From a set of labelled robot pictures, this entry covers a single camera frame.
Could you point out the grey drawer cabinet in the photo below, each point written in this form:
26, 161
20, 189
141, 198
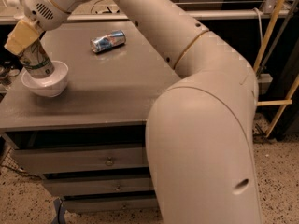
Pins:
106, 101

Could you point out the white round lamp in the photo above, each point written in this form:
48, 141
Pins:
12, 0

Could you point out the middle grey drawer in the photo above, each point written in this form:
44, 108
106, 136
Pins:
98, 185

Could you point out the white bowl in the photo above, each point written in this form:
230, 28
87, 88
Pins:
50, 86

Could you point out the top grey drawer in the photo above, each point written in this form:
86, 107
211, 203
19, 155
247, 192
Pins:
81, 159

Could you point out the metal rail frame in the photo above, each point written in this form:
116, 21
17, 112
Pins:
10, 15

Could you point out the grey drawer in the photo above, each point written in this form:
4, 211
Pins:
111, 204
81, 159
98, 185

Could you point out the blue silver crushed can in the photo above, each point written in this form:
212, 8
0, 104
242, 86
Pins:
106, 42

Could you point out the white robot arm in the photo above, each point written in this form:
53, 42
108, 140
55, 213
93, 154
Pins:
199, 131

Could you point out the green white 7up can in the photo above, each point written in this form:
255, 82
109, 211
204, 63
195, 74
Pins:
36, 61

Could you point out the bottom grey drawer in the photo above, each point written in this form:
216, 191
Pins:
111, 204

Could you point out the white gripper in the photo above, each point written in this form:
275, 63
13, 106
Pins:
47, 14

